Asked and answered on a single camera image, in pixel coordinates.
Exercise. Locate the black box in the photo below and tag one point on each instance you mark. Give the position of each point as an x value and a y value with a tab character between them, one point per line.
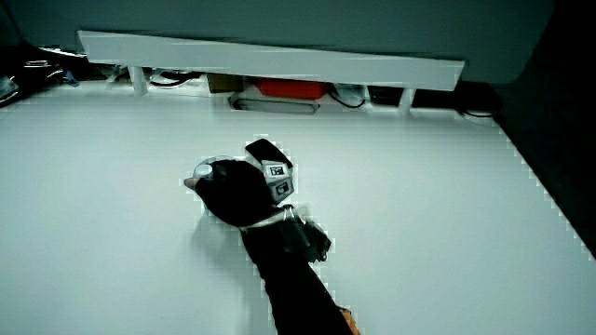
384	95

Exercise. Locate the white glue stick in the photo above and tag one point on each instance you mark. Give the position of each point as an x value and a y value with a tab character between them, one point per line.
203	171

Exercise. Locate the white raised shelf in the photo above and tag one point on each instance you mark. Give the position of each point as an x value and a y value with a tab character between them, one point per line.
279	60

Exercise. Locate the grey flat tray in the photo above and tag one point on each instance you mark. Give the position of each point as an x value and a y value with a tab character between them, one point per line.
274	106

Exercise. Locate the brown box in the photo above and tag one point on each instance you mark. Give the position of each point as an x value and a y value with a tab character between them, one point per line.
224	83

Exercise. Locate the person's right forearm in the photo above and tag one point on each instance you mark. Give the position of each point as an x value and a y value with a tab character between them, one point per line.
293	284

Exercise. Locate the red box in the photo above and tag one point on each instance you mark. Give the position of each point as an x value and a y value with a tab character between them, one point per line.
291	88

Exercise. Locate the person's right hand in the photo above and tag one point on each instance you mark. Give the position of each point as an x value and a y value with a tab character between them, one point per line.
235	193

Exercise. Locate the black equipment clutter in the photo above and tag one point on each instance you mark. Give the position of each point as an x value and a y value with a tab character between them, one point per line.
32	74

